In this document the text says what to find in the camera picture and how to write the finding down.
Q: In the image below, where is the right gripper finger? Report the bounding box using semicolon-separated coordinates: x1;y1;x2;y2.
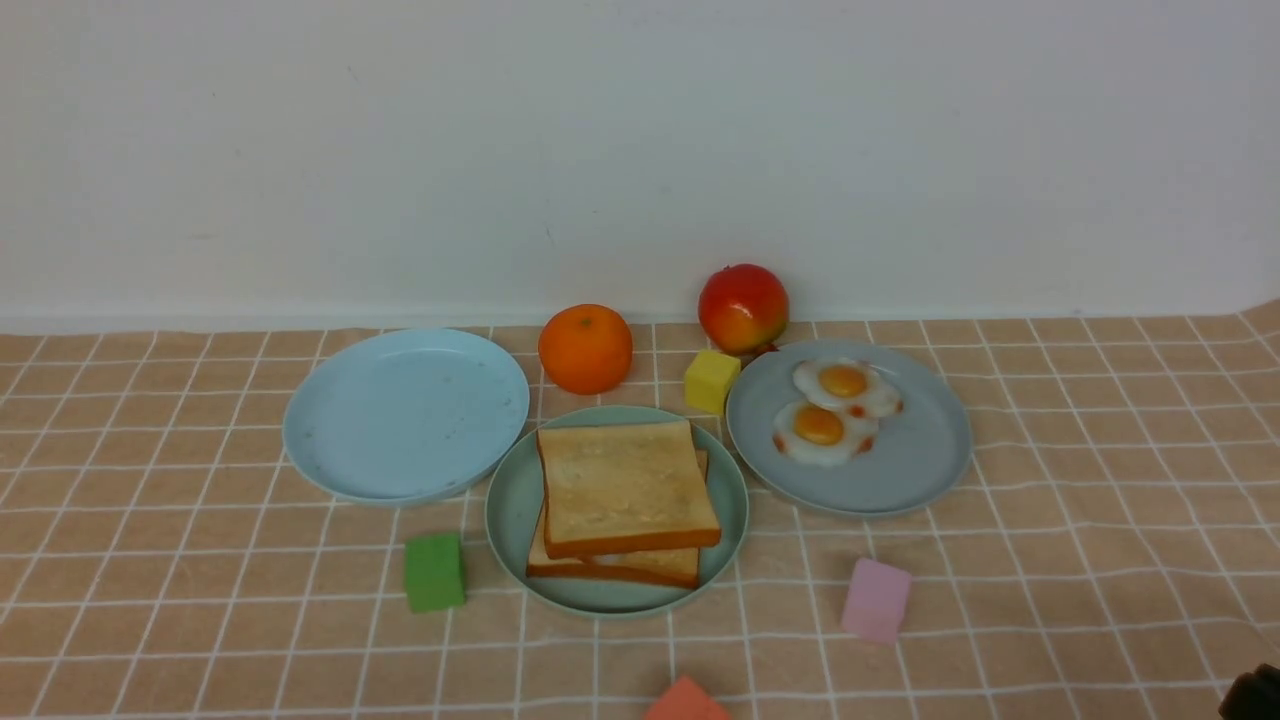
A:
1219;664;1280;720

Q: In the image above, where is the toast slice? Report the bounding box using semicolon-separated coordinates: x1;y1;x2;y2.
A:
526;477;701;591
534;420;722;560

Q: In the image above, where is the checkered orange tablecloth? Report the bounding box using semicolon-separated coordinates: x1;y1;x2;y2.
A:
1;304;1279;719

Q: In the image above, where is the pink cube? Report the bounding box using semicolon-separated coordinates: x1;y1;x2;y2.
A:
840;557;913;644

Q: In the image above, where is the grey-blue plate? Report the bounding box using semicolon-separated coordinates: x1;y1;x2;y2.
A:
724;340;973;518

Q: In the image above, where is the back fried egg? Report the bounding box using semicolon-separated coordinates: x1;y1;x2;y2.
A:
792;357;904;419

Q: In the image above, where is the fried egg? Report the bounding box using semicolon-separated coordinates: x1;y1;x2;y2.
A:
792;357;904;419
772;400;879;468

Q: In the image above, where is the middle fried egg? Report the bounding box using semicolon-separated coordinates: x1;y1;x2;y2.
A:
772;400;879;468

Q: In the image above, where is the red-orange cube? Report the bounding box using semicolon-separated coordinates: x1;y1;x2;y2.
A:
644;676;731;720

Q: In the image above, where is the yellow cube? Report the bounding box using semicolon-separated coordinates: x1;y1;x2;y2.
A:
684;350;742;416

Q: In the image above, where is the red apple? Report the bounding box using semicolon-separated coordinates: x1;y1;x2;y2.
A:
698;263;790;357

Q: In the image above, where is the orange fruit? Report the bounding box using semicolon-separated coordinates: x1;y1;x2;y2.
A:
538;304;634;396

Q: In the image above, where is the green centre plate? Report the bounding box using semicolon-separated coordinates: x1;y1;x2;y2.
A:
486;406;750;618

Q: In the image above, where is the green cube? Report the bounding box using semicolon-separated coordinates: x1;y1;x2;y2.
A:
403;532;466;614

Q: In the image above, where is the light blue plate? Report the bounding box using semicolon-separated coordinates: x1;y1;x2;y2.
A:
282;328;531;506

